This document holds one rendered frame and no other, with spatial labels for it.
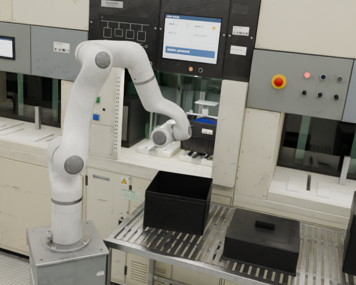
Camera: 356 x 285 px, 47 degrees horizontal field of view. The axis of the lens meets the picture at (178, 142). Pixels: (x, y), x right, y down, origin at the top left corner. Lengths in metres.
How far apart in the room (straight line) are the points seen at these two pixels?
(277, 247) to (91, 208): 1.26
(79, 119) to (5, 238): 1.65
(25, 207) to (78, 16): 1.26
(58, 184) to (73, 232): 0.20
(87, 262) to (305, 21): 1.39
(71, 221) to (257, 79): 1.06
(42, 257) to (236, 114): 1.06
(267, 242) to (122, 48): 0.92
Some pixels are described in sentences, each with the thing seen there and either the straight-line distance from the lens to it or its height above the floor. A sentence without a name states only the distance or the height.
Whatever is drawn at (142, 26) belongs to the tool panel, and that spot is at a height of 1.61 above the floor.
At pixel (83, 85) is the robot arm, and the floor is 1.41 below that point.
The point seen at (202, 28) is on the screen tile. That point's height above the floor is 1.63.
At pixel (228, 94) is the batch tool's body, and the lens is 1.98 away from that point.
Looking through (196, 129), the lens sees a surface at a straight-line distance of 2.31.
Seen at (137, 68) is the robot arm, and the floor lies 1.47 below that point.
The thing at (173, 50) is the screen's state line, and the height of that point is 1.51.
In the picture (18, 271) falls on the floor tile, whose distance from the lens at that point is 2.97.
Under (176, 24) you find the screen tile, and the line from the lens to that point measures 2.08.
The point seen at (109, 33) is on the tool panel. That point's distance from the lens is 2.23.
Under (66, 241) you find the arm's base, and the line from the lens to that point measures 1.70.
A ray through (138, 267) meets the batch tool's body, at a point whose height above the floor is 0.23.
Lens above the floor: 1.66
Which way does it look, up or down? 17 degrees down
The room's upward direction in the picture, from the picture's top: 5 degrees clockwise
